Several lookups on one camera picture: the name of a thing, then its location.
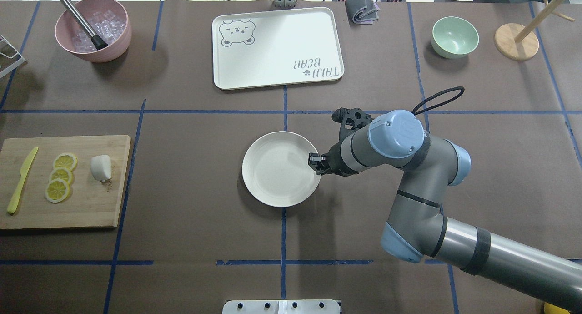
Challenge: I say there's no lemon slice bottom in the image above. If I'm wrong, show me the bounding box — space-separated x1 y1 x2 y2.
45 179 70 203

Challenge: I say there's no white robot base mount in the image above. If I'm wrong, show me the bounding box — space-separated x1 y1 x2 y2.
222 299 342 314

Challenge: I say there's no cream round plate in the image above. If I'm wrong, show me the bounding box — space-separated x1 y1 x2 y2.
241 131 321 208

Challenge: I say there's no lemon slice top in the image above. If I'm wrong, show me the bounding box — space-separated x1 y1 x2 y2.
52 152 78 171

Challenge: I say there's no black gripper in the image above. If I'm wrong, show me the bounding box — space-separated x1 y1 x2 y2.
308 143 359 177

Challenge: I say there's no bamboo cutting board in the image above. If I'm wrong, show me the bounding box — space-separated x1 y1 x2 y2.
0 135 131 229

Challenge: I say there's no wooden mug stand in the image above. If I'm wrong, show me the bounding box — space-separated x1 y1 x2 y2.
493 0 565 61

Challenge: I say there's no mint green bowl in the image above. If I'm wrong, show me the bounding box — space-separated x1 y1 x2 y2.
431 17 480 59

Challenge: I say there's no grey folded cloth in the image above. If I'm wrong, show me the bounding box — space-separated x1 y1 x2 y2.
345 0 380 25

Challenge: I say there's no white bear tray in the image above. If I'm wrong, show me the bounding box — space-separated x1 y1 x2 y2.
212 7 345 90

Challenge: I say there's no lemon slice middle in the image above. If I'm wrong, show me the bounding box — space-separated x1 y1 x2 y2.
48 167 74 185

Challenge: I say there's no yellow plastic knife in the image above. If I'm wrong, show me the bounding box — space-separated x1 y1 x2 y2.
7 147 38 215

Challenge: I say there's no yellow lemon lower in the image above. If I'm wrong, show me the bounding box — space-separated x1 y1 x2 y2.
544 302 570 314

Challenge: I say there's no lemon slice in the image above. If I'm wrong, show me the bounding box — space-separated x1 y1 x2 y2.
52 152 78 171
45 179 70 203
48 167 74 185

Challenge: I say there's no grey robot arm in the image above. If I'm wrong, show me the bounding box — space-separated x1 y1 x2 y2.
301 112 581 314

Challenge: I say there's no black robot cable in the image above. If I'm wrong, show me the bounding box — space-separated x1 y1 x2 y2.
411 86 465 116

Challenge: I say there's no pink bowl with ice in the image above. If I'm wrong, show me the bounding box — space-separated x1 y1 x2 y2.
55 0 132 63

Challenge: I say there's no steel muddler black tip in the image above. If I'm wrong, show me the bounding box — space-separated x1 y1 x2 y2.
59 0 108 50

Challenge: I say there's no wire rack corner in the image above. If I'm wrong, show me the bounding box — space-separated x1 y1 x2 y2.
0 35 26 79

